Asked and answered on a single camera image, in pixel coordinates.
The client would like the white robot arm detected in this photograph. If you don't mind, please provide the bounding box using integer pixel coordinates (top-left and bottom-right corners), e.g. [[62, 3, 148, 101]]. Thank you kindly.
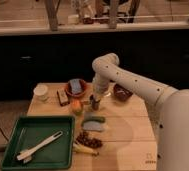
[[92, 53, 189, 171]]

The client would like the small metal cup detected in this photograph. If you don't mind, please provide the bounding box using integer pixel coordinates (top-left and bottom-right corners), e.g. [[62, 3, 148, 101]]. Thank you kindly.
[[90, 96, 100, 110]]

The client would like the white plastic cup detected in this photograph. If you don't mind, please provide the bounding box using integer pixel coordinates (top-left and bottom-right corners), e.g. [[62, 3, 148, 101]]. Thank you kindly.
[[33, 85, 48, 101]]

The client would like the orange bowl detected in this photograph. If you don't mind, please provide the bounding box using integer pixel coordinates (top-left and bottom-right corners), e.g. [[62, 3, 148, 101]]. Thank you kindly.
[[65, 79, 87, 98]]

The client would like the green cucumber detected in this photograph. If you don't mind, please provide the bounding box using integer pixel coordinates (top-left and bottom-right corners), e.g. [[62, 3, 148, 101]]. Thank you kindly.
[[81, 116, 106, 126]]

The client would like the dark red bowl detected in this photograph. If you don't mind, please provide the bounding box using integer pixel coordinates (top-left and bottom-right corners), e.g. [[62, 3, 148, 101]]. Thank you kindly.
[[113, 84, 133, 102]]

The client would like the orange green mango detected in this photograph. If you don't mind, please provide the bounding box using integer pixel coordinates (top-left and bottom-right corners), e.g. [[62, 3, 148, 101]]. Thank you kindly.
[[71, 99, 83, 115]]

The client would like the blue sponge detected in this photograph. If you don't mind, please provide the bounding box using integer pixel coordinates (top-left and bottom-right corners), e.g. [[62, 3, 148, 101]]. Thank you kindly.
[[70, 79, 82, 94]]

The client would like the grey blue cloth piece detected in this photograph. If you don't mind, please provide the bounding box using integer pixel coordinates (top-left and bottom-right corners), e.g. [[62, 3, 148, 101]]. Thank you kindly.
[[83, 121, 104, 132]]

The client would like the brown wooden block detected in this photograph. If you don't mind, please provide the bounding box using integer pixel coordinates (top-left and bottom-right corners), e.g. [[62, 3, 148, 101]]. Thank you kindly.
[[57, 89, 69, 106]]

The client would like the red grape bunch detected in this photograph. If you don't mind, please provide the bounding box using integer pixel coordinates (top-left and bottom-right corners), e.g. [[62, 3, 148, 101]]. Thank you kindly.
[[76, 131, 103, 149]]

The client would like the yellow banana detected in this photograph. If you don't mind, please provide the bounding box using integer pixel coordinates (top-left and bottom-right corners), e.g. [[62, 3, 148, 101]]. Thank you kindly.
[[73, 142, 98, 156]]

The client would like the green plastic tray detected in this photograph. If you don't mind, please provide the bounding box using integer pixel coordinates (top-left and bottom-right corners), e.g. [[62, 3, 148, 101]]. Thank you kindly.
[[0, 115, 75, 171]]

